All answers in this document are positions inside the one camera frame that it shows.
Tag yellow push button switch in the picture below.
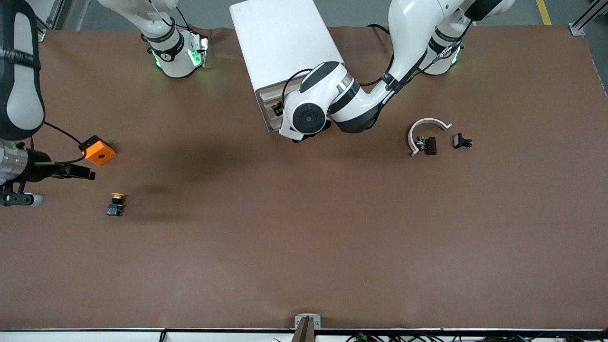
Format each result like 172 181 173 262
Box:
106 192 127 217

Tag orange black box with hole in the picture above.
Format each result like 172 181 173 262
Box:
78 135 117 167

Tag white curved plastic arc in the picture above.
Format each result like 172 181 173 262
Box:
408 118 452 157

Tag dark brown contact block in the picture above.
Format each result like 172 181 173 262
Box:
415 136 438 156

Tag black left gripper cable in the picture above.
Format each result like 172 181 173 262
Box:
282 68 314 112

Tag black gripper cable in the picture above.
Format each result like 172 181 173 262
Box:
44 122 88 165
282 68 314 112

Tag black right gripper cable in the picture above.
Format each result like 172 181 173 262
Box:
44 122 88 165

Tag aluminium frame profile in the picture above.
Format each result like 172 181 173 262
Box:
28 0 65 42
569 0 608 38

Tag small metal table bracket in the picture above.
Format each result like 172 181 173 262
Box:
294 314 322 330

